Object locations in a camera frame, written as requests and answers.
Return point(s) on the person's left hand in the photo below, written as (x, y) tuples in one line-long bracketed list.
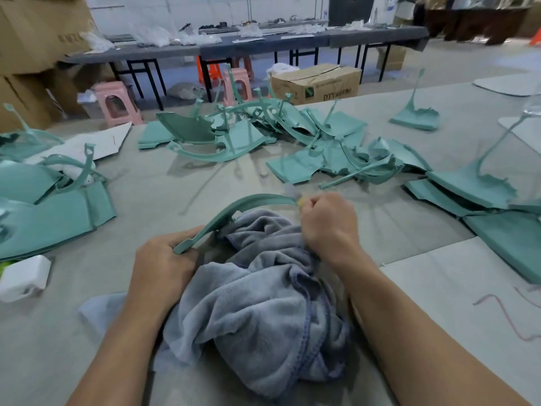
[(161, 270)]

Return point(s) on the person's right hand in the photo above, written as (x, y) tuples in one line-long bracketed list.
[(331, 228)]

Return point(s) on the single green plastic part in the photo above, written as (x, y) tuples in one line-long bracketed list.
[(228, 209)]

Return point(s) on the grey-blue wiping cloth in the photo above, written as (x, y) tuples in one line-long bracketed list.
[(253, 317)]

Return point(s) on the pile of green plastic parts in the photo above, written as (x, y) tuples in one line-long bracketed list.
[(51, 207)]

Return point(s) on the brown cardboard box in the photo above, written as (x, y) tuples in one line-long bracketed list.
[(315, 84)]

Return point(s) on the stack of brown cardboard boxes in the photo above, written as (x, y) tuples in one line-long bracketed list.
[(38, 55)]

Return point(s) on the person's left forearm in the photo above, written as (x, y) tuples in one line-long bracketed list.
[(114, 359)]

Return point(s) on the person's right forearm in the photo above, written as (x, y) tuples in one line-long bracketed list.
[(423, 334)]

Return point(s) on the white power adapter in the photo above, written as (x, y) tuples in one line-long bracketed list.
[(23, 277)]

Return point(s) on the white paper sheet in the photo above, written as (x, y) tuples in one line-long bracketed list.
[(89, 143), (524, 131)]

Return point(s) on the white foam sheet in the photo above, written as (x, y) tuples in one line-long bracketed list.
[(507, 84), (473, 308)]

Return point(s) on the pink plastic stool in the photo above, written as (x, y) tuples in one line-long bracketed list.
[(116, 103), (238, 84)]

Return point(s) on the orange object under table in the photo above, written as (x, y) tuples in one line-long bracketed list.
[(209, 72)]

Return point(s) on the long grey work table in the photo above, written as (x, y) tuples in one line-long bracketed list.
[(253, 44)]

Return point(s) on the dark door with window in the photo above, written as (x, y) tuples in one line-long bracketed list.
[(351, 8)]

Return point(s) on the heap of clear plastic bags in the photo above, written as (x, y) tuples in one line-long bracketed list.
[(152, 36)]

